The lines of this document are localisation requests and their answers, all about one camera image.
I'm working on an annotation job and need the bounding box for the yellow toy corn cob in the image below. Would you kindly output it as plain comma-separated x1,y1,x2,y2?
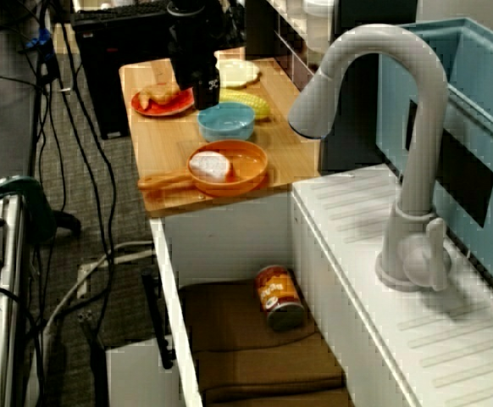
219,87,272,122

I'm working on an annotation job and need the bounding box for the aluminium extrusion frame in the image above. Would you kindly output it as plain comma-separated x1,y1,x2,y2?
0,177,34,407

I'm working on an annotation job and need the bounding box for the long wooden countertop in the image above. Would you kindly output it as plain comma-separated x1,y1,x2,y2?
118,57,322,220

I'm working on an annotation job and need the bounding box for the orange beans can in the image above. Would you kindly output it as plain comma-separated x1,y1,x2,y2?
254,265,307,332

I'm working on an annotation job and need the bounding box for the cream scalloped plate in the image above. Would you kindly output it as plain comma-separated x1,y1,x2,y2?
214,59,263,89

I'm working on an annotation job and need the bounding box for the grey cable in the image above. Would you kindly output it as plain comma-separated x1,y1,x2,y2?
42,240,154,336

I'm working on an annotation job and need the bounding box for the white kitchen cabinet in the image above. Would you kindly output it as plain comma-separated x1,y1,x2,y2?
105,338,180,407

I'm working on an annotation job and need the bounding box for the green clamp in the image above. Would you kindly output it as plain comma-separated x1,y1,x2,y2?
0,176,82,245

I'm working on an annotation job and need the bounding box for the light blue bowl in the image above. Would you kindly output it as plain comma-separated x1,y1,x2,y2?
197,101,257,143

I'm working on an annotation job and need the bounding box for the grey toy faucet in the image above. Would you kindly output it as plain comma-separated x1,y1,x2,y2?
287,23,453,293

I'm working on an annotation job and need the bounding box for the blue cable plug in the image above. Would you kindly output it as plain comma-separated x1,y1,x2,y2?
25,27,51,50

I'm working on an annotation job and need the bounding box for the black equipment box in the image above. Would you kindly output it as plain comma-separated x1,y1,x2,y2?
71,8,180,141

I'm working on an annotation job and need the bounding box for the white sink basin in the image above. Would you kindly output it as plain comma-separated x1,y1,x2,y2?
149,164,493,407

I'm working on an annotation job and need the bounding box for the black upright panel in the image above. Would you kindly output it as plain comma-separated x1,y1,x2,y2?
245,0,281,59

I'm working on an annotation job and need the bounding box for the brown toy chicken wing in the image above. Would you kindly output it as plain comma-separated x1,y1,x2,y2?
138,80,184,109

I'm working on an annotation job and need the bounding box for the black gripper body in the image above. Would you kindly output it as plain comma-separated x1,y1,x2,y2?
168,10,222,84

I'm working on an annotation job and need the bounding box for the black cable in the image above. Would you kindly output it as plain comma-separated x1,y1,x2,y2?
58,20,119,272

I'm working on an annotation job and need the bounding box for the plain white canister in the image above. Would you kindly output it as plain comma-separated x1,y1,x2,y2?
303,0,336,54

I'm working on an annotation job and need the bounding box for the dark tile backsplash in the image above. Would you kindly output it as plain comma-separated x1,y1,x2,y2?
267,0,328,92

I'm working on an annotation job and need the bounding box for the black keyboard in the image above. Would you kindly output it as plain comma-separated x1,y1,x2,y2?
73,0,174,22

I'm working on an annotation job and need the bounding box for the teal plastic bin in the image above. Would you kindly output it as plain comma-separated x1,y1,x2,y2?
377,16,493,293

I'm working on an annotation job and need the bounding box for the black rectangular label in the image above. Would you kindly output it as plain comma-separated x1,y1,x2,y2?
405,98,493,229

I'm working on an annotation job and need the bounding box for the brown cloth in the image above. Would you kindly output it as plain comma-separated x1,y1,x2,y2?
178,282,352,407

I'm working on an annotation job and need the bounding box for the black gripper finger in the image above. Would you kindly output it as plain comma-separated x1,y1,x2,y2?
192,75,222,110
174,67,195,90

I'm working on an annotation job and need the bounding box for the red plate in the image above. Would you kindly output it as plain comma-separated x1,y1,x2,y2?
130,82,197,118

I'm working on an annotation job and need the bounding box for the salmon sushi toy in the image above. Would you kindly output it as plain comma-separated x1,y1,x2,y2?
188,151,234,183

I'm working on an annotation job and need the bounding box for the orange toy frying pan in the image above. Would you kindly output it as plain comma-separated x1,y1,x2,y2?
137,139,270,199

